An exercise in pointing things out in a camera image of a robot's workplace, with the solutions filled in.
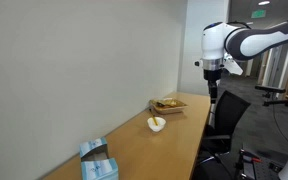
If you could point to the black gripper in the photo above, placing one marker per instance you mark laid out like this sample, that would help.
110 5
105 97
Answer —
212 77

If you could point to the yellow black marker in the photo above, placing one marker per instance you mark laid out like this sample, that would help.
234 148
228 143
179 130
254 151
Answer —
153 117

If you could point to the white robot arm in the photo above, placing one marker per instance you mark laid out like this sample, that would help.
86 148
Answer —
222 44

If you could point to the small white bowl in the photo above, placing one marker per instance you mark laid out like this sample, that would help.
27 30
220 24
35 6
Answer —
153 127

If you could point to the tan food tray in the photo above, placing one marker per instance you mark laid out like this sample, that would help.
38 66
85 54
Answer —
167 105

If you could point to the black office chair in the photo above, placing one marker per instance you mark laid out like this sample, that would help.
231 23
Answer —
217 139

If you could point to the green exit sign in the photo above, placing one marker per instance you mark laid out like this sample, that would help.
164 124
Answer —
258 14

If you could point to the ceiling light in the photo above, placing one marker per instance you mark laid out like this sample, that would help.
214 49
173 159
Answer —
263 3

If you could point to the blue white tissue box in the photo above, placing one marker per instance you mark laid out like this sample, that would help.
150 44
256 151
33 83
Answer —
96 164

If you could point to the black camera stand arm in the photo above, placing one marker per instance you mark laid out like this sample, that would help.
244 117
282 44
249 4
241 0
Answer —
270 95

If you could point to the black clamp with red handle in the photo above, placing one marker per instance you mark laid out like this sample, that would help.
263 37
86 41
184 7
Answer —
244 167

